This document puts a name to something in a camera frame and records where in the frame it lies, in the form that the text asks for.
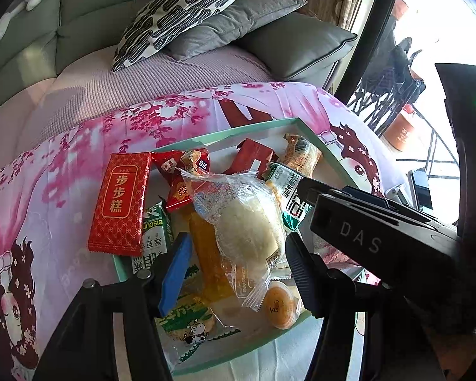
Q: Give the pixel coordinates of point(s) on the black folding chair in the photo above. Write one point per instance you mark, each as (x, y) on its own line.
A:
(388, 79)

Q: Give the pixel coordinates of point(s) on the white green snack packet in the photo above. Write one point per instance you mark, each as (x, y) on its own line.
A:
(190, 321)

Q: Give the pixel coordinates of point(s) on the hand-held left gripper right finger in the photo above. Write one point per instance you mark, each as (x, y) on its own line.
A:
(301, 274)

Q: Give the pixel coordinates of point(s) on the dark green white packet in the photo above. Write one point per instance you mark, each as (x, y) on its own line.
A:
(285, 184)

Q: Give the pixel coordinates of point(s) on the teal cardboard tray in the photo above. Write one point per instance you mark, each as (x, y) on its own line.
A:
(246, 345)

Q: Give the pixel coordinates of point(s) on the red cartoon snack packet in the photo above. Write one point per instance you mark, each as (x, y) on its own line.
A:
(178, 170)

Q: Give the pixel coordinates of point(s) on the orange bucket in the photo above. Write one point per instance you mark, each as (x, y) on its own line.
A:
(402, 131)

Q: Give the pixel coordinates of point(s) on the grey sofa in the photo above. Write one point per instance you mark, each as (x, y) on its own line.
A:
(83, 12)

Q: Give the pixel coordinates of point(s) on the pink ribbed cover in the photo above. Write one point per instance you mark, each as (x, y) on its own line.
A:
(142, 83)

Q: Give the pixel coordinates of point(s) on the clear bun packet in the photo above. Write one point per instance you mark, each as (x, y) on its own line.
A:
(238, 222)

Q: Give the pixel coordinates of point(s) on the pink snack packet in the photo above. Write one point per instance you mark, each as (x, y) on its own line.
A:
(329, 254)

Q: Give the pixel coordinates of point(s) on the dark window frame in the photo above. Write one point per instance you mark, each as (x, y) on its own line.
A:
(375, 27)

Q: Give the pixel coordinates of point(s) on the black white patterned pillow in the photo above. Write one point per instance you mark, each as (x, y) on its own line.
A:
(178, 12)

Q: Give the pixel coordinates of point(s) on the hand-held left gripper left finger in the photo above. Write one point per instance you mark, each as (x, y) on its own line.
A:
(174, 276)

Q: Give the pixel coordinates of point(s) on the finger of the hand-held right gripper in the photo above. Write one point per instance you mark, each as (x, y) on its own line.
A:
(313, 190)

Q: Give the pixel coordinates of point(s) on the green biscuit packet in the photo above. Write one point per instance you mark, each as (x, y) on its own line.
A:
(152, 234)

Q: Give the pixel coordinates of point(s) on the grey pillow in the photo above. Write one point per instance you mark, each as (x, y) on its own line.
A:
(238, 24)

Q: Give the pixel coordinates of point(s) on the red cake snack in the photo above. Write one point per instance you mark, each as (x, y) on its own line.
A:
(250, 158)

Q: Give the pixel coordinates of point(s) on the golden brown snack packet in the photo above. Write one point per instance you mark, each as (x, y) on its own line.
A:
(301, 154)

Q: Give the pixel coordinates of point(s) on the orange snack packet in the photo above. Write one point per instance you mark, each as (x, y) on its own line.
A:
(208, 258)

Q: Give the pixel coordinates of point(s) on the pink printed blanket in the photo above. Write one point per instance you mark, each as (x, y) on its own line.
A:
(63, 158)

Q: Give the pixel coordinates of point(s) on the black smartphone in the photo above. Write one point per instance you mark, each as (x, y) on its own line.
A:
(422, 186)

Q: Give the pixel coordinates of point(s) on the grey phone holder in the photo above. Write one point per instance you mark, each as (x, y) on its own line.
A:
(396, 192)

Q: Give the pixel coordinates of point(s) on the flat red gold packet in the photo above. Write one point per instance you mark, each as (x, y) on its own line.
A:
(121, 202)

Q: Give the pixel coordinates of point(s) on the orange pastry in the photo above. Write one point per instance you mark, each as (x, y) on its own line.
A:
(281, 305)

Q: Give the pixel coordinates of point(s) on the person's right forearm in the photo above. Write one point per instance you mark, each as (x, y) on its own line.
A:
(456, 349)

